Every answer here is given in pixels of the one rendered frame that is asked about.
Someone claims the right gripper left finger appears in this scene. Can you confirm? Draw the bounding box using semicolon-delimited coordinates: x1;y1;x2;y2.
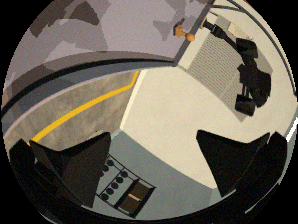
29;132;111;208

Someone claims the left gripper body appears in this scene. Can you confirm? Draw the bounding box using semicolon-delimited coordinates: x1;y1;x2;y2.
235;38;258;117

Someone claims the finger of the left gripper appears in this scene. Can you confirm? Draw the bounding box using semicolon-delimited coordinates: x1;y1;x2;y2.
236;94;256;113
236;41;258;58

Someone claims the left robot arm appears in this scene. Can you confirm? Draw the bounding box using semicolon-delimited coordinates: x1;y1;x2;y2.
203;20;271;108

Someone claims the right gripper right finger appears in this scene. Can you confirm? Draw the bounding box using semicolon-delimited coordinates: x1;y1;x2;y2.
196;130;270;197

